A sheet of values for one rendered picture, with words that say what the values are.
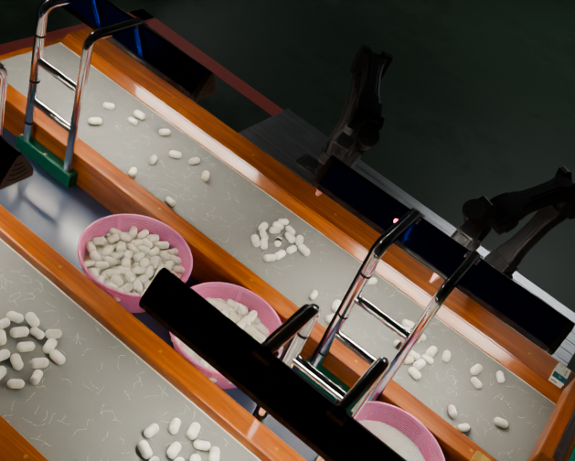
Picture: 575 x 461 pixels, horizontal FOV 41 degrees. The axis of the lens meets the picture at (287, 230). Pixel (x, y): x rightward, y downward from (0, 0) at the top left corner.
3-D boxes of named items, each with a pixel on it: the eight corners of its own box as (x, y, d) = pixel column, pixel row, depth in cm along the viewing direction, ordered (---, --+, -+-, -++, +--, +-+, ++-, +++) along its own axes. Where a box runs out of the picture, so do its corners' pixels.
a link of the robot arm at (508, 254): (492, 282, 211) (580, 197, 198) (477, 264, 215) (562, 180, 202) (502, 284, 216) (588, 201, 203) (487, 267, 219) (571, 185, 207)
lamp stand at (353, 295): (338, 331, 192) (411, 201, 164) (402, 380, 187) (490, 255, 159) (297, 372, 179) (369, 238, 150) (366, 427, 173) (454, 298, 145)
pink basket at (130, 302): (128, 226, 196) (134, 198, 190) (206, 287, 189) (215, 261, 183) (47, 273, 177) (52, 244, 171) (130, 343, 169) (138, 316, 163)
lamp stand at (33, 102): (69, 124, 218) (92, -19, 190) (119, 163, 213) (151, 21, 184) (15, 146, 204) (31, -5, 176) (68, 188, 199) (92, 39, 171)
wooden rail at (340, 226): (81, 75, 254) (90, 26, 242) (553, 423, 206) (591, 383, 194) (54, 85, 245) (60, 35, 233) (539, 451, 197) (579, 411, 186)
